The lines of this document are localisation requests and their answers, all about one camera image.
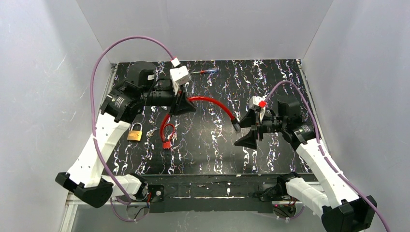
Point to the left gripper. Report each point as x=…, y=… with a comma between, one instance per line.
x=176, y=99

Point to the small silver padlock key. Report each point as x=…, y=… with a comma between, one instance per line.
x=150, y=134

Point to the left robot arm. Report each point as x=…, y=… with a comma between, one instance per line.
x=89, y=178

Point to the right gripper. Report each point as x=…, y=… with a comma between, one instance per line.
x=258, y=127

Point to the brass padlock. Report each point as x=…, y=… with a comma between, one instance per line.
x=135, y=132

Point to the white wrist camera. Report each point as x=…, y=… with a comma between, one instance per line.
x=179, y=75
x=258, y=105

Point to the aluminium frame rail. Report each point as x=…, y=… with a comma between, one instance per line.
x=333, y=220

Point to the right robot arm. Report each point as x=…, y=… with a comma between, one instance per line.
x=338, y=206

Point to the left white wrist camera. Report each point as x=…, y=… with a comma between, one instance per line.
x=179, y=75

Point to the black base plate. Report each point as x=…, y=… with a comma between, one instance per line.
x=218, y=193

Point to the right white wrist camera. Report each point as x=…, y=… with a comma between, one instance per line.
x=258, y=105

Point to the red cable tie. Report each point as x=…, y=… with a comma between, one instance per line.
x=167, y=139

